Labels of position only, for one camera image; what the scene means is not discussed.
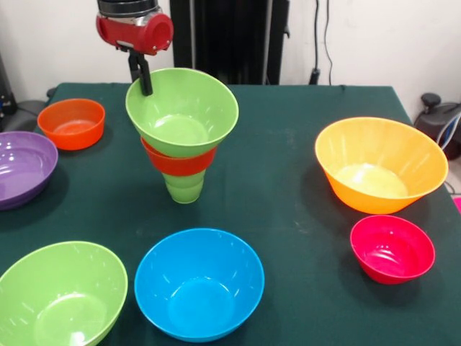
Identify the blue bowl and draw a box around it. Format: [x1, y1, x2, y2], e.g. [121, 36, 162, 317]
[134, 227, 266, 343]

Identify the green cup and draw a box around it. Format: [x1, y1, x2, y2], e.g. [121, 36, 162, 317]
[161, 167, 208, 205]

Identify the black pedestal column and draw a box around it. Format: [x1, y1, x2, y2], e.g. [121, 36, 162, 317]
[166, 0, 291, 86]

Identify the purple bowl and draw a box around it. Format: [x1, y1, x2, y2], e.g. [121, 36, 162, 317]
[0, 131, 59, 212]

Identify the small green bowl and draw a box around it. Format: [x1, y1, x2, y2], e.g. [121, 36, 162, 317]
[125, 68, 240, 159]

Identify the red-orange bowl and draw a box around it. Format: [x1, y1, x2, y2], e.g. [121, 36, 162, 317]
[140, 136, 218, 177]
[37, 98, 106, 151]

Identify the black grey base foot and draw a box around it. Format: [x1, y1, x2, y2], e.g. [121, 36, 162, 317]
[413, 92, 461, 161]
[0, 99, 48, 133]

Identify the black wall cable with plug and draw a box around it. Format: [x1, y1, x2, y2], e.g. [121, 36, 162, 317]
[308, 0, 334, 86]

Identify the large orange bowl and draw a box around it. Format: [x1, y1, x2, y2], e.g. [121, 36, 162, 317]
[314, 116, 449, 216]

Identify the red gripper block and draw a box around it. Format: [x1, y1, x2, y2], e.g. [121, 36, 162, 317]
[95, 12, 175, 97]

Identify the dark green table cloth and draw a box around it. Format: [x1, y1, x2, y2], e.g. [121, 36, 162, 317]
[0, 82, 461, 346]

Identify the large green bowl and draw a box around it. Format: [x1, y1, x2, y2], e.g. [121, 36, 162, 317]
[0, 241, 129, 346]

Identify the pink bowl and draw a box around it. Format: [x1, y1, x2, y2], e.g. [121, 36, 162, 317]
[349, 214, 437, 285]

